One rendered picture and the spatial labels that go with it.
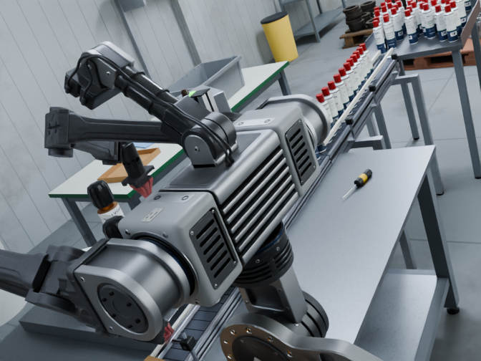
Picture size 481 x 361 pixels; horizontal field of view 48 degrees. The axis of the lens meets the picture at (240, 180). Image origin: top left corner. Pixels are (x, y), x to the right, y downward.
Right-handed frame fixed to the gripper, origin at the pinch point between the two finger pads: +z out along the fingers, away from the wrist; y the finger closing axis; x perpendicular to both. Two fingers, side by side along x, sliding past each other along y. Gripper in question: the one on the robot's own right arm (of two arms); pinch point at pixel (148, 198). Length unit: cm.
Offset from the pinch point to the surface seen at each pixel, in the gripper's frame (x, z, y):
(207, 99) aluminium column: 35.0, -29.3, -1.1
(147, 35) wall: -272, 15, -360
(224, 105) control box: 36.6, -25.3, -5.1
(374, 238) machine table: 60, 35, -26
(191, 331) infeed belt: 19.4, 30.6, 25.4
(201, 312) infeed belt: 18.4, 30.7, 17.8
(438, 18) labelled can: 55, 17, -204
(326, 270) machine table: 49, 35, -9
